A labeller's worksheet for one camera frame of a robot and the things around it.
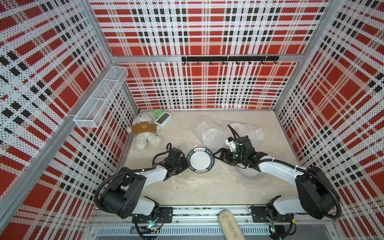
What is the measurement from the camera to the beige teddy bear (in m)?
0.96

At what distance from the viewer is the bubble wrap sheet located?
2.79ft

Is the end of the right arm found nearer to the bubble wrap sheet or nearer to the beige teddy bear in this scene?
the bubble wrap sheet

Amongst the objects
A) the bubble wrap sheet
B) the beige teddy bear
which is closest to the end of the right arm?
the bubble wrap sheet

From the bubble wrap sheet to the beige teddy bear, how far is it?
283 millimetres
